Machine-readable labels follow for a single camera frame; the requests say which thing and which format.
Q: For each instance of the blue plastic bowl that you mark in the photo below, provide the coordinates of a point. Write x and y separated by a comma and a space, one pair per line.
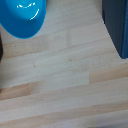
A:
20, 18

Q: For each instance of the navy blue flat box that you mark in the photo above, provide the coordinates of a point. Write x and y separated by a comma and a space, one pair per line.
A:
116, 23

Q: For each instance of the black fabric storage bin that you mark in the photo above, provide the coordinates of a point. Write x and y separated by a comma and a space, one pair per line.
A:
1, 48

